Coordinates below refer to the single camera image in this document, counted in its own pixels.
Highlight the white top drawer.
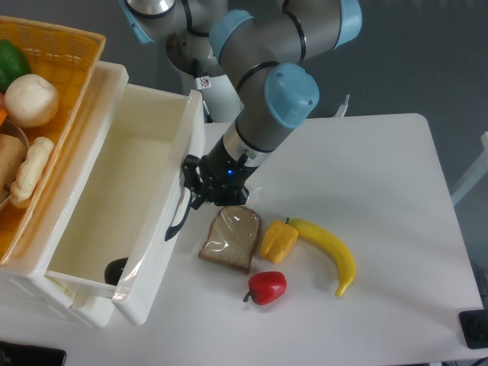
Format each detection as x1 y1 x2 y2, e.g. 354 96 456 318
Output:
47 85 205 328

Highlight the yellow banana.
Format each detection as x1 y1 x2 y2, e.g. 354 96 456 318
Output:
289 218 357 297

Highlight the dark eggplant in drawer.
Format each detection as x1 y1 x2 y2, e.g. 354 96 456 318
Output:
104 257 128 285

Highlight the white frame right edge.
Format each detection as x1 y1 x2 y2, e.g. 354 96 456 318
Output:
451 132 487 206

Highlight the tan bread loaf toy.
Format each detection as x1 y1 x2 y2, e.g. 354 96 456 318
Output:
0 133 26 202

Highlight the white drawer cabinet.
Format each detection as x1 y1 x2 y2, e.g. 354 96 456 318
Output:
1 62 128 328

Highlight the red bell pepper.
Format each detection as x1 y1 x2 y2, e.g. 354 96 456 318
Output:
243 271 287 306

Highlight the bread slice in plastic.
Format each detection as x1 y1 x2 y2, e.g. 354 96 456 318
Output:
198 206 261 275

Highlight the orange wicker basket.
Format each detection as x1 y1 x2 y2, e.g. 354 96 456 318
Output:
1 15 106 262

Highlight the green bell pepper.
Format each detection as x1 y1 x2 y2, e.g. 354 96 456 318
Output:
0 39 31 93

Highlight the black device bottom left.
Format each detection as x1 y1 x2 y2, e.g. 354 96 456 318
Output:
1 342 66 366

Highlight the white round bun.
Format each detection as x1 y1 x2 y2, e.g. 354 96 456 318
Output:
5 74 59 128

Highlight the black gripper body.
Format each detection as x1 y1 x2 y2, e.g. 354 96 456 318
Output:
201 139 256 206

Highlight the black device right edge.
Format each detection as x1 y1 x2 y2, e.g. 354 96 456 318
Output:
458 310 487 349

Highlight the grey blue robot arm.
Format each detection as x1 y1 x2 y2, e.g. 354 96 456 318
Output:
120 1 362 209

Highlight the white lumpy dough toy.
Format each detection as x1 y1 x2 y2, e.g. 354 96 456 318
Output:
10 136 54 208

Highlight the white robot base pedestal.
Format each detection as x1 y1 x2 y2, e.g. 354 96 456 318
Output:
165 30 242 123

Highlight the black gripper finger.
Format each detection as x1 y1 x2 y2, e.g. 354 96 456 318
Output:
217 197 249 207
181 154 207 210

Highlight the yellow bell pepper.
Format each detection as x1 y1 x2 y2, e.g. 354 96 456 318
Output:
260 219 298 264

